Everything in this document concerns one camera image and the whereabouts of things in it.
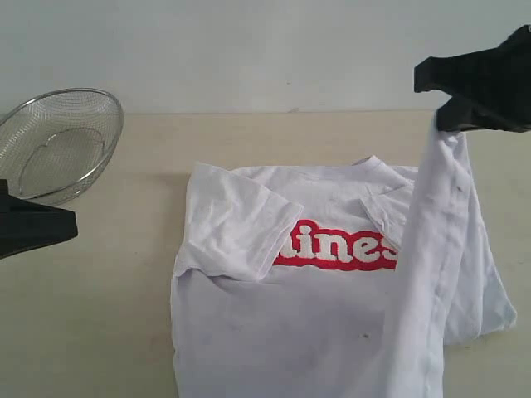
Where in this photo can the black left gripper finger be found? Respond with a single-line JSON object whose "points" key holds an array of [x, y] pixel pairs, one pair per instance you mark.
{"points": [[28, 226]]}

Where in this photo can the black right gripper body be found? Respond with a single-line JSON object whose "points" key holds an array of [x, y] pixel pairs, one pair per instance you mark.
{"points": [[512, 83]]}

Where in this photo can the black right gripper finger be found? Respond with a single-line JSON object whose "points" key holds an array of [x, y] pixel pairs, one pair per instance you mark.
{"points": [[476, 75], [462, 114]]}

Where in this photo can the white t-shirt red lettering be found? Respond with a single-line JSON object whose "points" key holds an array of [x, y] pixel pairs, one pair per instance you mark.
{"points": [[314, 281]]}

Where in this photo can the metal mesh strainer bowl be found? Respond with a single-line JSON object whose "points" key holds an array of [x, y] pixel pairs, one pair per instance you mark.
{"points": [[55, 145]]}

